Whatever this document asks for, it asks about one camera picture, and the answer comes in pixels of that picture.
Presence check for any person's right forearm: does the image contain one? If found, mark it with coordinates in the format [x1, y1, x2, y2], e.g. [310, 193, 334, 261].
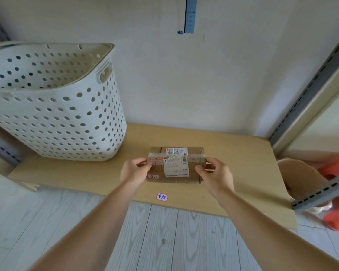
[212, 191, 339, 271]

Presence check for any beige round pot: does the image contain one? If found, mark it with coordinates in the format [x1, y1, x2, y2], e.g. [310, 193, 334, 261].
[276, 157, 333, 214]

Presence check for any blue measuring strip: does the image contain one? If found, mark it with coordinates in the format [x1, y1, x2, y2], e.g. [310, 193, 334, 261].
[177, 0, 198, 35]

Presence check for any person's left hand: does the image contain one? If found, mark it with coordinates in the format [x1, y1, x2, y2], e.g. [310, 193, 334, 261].
[120, 157, 153, 187]

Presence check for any pink plastic stool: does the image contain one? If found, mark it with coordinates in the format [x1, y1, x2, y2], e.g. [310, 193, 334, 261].
[318, 155, 339, 232]

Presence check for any person's left forearm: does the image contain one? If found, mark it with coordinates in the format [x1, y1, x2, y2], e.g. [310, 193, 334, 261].
[28, 180, 139, 271]

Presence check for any small taped cardboard parcel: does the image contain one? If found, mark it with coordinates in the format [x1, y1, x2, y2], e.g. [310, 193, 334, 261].
[145, 146, 207, 186]

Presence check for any grey metal beige board shelf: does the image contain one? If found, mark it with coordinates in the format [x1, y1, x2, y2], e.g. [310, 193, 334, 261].
[0, 5, 339, 231]

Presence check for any person's right hand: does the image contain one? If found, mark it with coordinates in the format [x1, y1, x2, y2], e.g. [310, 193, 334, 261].
[195, 157, 235, 199]

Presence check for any white perforated laundry basket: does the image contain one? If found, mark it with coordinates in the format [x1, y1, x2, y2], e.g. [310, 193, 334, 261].
[0, 42, 128, 162]

